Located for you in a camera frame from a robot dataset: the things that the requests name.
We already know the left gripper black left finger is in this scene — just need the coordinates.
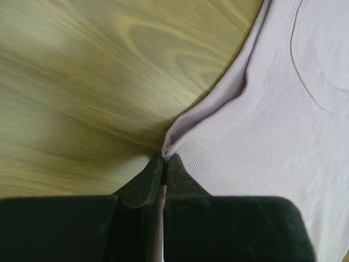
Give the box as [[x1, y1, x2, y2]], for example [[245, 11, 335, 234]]
[[1, 154, 164, 261]]

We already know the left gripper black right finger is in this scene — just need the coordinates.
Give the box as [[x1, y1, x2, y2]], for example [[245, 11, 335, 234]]
[[163, 154, 316, 261]]

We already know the pink tank top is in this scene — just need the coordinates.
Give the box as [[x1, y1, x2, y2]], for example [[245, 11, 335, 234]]
[[162, 1, 348, 261]]

